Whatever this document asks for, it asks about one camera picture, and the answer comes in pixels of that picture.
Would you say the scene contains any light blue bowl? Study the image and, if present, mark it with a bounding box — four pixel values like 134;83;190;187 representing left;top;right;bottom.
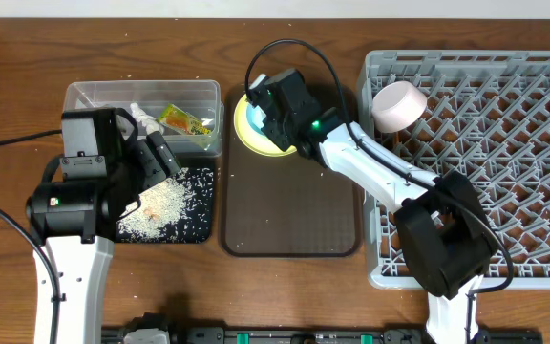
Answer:
246;104;266;136

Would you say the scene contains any yellow plate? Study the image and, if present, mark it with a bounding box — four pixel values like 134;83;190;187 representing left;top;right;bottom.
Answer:
233;95;297;158

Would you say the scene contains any white tissue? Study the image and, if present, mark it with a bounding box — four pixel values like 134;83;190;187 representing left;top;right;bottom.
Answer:
130;103;164;135

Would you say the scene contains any yellow green snack wrapper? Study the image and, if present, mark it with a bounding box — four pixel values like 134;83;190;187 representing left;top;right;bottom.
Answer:
157;104;212;135

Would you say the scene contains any white bowl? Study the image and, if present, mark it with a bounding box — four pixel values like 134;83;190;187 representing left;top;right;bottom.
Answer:
371;81;428;133

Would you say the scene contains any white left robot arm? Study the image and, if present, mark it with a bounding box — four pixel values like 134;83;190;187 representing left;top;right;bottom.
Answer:
26;107;180;343

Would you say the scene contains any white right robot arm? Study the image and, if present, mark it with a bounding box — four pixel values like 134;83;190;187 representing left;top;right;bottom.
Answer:
245;69;497;343

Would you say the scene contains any grey dishwasher rack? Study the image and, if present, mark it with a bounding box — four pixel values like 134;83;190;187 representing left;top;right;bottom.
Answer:
356;50;550;290

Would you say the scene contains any brown plastic tray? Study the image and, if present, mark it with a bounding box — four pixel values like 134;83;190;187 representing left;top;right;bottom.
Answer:
219;85;362;258

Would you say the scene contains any clear plastic bin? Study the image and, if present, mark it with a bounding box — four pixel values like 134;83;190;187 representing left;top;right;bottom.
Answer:
63;79;224;157

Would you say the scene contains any spilled rice pile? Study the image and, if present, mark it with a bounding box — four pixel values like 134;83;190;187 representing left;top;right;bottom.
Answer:
116;166;215;243

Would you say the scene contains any black plastic tray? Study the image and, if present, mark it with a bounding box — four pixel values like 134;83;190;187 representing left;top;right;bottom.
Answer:
112;155;218;245

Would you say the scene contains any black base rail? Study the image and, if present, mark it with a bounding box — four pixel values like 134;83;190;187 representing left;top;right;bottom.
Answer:
100;312;543;344

